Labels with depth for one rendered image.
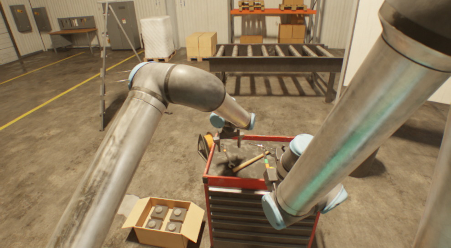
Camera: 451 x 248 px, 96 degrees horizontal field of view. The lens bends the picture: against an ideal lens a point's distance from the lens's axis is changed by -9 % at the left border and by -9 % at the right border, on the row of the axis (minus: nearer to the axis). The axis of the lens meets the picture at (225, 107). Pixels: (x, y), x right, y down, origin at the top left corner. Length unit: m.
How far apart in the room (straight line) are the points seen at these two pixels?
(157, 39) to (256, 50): 3.53
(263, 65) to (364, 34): 1.72
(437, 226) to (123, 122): 0.65
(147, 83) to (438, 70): 0.58
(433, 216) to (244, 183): 1.04
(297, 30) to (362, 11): 4.94
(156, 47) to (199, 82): 7.01
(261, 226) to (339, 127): 1.33
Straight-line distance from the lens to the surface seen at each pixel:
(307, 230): 1.71
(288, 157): 0.72
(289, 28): 7.98
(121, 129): 0.60
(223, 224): 1.68
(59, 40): 11.56
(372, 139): 0.35
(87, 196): 0.59
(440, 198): 0.47
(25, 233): 2.97
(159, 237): 2.16
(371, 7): 3.23
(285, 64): 4.19
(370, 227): 2.59
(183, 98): 0.62
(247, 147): 1.64
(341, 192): 0.68
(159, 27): 7.45
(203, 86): 0.61
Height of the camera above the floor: 1.90
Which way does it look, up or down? 27 degrees down
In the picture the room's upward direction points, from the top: 2 degrees counter-clockwise
